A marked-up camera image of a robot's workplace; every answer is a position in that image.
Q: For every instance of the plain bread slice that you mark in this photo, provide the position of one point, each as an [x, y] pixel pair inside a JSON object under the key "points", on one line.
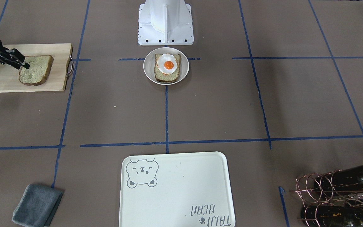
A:
{"points": [[38, 72]]}

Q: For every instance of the fried egg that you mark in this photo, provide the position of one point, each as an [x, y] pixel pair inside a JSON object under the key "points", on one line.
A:
{"points": [[166, 63]]}

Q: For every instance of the cream bear serving tray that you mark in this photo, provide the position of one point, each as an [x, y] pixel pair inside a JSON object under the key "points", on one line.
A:
{"points": [[176, 190]]}

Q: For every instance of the wooden cutting board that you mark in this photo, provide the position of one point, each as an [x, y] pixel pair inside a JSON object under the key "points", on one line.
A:
{"points": [[56, 81]]}

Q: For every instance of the folded grey cloth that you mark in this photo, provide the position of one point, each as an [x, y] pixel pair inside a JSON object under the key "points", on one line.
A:
{"points": [[37, 206]]}

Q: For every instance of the dark green wine bottle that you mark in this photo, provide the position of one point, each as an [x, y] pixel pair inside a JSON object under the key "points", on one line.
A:
{"points": [[340, 183]]}

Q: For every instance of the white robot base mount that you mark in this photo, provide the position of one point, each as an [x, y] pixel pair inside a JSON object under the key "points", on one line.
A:
{"points": [[165, 22]]}

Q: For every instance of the copper wire bottle rack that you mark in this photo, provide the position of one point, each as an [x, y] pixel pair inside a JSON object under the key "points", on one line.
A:
{"points": [[333, 199]]}

